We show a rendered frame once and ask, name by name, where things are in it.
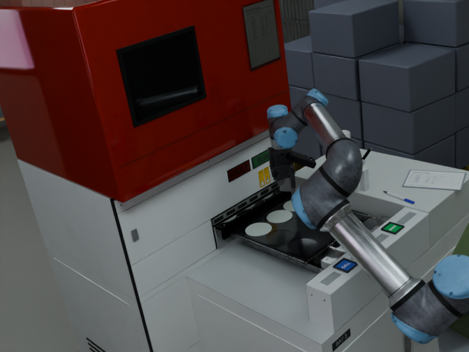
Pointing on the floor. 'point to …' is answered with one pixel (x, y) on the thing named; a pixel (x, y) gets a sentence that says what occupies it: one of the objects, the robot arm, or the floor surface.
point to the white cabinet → (375, 323)
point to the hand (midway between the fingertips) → (293, 191)
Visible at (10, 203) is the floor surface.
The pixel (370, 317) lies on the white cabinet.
